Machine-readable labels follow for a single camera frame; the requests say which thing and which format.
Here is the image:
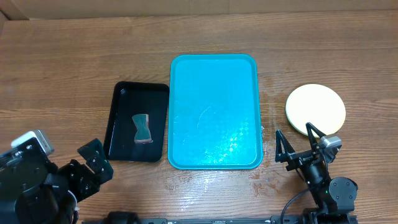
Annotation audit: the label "yellow-green plate top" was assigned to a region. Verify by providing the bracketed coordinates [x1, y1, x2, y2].
[285, 84, 346, 135]

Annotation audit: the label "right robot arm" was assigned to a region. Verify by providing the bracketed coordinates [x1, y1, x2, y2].
[271, 123, 358, 223]

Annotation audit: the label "black rectangular tray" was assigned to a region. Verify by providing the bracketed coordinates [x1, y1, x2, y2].
[104, 82, 169, 162]

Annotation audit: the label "teal plastic serving tray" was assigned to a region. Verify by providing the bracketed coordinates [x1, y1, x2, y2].
[167, 54, 264, 170]

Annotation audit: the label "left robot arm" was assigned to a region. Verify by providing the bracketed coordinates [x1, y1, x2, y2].
[1, 138, 113, 223]

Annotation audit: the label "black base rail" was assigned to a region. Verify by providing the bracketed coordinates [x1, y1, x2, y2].
[82, 212, 312, 224]

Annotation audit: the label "green bow-shaped sponge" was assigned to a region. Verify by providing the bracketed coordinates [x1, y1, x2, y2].
[132, 114, 152, 144]

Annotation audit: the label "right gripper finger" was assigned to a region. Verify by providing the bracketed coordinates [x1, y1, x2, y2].
[305, 122, 326, 151]
[275, 130, 296, 162]

